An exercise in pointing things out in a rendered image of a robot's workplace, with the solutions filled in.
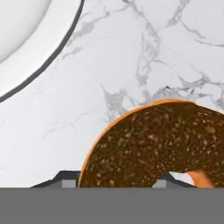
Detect white plate with dark rim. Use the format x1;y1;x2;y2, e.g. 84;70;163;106
0;0;86;104

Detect brown chocolate sprinkled donut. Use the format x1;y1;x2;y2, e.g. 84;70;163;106
77;98;224;189

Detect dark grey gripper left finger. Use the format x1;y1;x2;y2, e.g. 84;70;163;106
30;170;82;189

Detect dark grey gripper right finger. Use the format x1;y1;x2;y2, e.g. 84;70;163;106
151;171;197;189

